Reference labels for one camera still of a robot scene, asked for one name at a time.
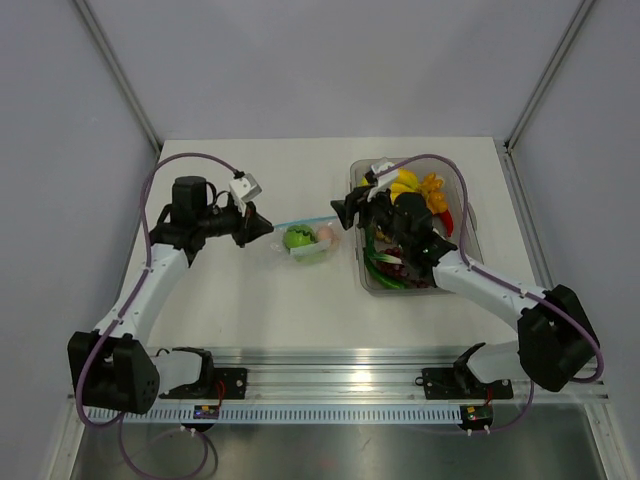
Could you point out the orange yellow flower fruit cluster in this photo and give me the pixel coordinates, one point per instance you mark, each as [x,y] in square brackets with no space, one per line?
[431,189]

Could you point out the red chili pepper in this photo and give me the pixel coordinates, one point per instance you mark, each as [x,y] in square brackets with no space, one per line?
[447,220]

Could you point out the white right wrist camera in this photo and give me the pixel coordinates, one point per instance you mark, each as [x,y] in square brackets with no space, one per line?
[381,175]

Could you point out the white slotted cable duct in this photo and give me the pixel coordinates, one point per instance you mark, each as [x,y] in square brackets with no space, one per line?
[338,414]

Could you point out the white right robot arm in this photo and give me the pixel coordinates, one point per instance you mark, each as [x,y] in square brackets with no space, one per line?
[555,342]

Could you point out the yellow banana bunch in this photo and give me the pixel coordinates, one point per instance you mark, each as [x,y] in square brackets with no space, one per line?
[405,182]

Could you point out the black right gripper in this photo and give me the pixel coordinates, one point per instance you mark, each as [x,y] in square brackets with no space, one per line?
[366,202]

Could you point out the left aluminium corner post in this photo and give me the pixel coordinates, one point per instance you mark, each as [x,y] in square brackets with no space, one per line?
[99,37]

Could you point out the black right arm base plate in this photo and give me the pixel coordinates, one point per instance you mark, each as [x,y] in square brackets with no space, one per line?
[450,383]

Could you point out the red grape bunch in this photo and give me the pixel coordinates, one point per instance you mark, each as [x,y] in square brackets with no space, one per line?
[393,265]

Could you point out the right aluminium corner post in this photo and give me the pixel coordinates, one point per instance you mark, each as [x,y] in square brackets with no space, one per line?
[556,60]

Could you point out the aluminium corner post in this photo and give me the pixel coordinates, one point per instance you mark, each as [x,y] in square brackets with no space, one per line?
[556,60]
[99,37]

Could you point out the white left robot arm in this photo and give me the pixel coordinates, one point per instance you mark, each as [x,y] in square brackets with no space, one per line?
[134,314]

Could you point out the pink peach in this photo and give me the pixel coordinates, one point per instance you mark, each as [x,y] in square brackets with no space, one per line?
[325,233]

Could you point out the green toy watermelon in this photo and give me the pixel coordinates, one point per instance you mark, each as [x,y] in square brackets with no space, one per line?
[299,235]

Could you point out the aluminium rail frame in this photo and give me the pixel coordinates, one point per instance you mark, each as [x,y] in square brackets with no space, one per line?
[340,372]

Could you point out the green starfruit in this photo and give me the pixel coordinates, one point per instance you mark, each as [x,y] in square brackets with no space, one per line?
[314,258]

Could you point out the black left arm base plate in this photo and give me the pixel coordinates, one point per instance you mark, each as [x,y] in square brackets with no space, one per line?
[230,382]

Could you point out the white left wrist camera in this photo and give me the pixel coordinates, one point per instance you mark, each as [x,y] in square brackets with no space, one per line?
[244,189]

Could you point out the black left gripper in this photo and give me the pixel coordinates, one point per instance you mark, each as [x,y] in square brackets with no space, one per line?
[251,226]

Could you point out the clear zip bag blue zipper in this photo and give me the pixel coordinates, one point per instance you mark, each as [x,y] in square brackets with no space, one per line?
[282,254]

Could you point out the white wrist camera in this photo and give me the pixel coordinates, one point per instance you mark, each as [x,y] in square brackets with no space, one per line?
[244,189]
[381,175]

